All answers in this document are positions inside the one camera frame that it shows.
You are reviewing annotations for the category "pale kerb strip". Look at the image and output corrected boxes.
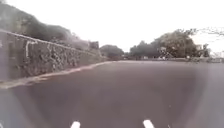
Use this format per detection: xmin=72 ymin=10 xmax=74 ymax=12
xmin=0 ymin=60 xmax=114 ymax=90

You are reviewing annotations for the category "grey stone wall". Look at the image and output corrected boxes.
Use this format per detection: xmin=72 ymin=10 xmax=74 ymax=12
xmin=0 ymin=29 xmax=106 ymax=81

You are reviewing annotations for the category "robot's own part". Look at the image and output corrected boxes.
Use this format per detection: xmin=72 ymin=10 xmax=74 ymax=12
xmin=142 ymin=119 xmax=155 ymax=128
xmin=70 ymin=120 xmax=81 ymax=128

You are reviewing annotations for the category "grey asphalt road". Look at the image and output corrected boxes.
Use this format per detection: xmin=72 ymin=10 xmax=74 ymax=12
xmin=0 ymin=60 xmax=224 ymax=128

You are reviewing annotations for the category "row of trees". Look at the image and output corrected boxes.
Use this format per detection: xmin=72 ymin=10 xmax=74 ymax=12
xmin=99 ymin=28 xmax=212 ymax=62

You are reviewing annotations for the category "building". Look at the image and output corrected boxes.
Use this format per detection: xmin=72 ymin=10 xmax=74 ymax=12
xmin=89 ymin=40 xmax=100 ymax=51

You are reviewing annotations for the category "wood on hillside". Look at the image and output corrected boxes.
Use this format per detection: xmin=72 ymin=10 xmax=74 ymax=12
xmin=0 ymin=2 xmax=101 ymax=51

